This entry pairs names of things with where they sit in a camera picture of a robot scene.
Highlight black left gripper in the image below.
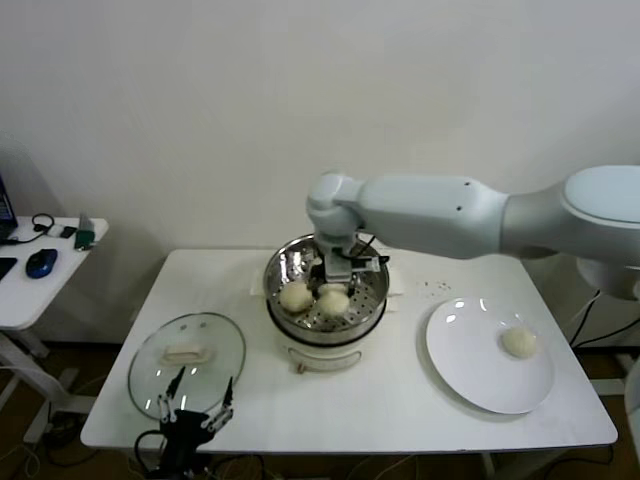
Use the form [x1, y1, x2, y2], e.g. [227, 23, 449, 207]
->
[157, 365, 236, 475]

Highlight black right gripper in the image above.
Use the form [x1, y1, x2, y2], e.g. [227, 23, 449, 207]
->
[310, 260, 358, 304]

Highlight white steamed baozi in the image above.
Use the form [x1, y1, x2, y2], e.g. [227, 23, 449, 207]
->
[317, 282, 350, 319]
[278, 280, 315, 314]
[501, 327, 539, 359]

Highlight glass pot lid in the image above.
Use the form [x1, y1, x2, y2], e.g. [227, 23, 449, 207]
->
[127, 312, 248, 421]

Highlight stainless perforated steamer basket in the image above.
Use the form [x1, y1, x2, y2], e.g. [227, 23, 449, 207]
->
[249, 231, 405, 349]

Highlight white electric cooking pot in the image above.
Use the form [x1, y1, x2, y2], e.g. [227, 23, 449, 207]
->
[267, 294, 401, 376]

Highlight white round plate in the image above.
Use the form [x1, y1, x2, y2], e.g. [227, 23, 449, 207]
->
[425, 297, 555, 415]

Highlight white side table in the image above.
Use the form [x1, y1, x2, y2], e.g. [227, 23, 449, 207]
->
[0, 217, 111, 446]

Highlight green circuit board gadget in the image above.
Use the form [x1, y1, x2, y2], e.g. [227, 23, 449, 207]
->
[74, 213, 98, 251]

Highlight blue computer mouse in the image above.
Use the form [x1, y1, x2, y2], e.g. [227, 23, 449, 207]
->
[26, 248, 60, 279]

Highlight black headphones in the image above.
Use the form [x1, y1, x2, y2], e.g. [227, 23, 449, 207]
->
[0, 213, 57, 247]

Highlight dark laptop computer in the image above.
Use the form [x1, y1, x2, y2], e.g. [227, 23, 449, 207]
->
[0, 168, 20, 246]

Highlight white stand base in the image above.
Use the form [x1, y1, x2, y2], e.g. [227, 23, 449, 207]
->
[589, 352, 632, 397]

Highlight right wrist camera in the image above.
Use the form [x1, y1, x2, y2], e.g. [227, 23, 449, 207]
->
[323, 252, 381, 282]

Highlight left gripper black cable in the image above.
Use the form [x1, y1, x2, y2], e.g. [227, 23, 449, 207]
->
[134, 428, 167, 475]

